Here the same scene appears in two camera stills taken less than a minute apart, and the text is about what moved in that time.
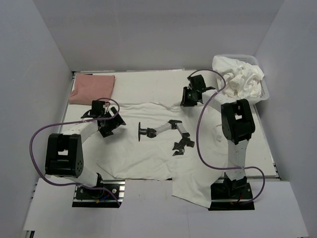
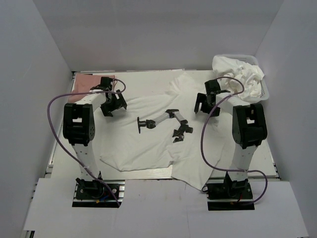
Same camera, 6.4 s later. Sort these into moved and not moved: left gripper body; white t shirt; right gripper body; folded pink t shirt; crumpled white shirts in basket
Moved: white t shirt; left gripper body; right gripper body
Not moved: folded pink t shirt; crumpled white shirts in basket
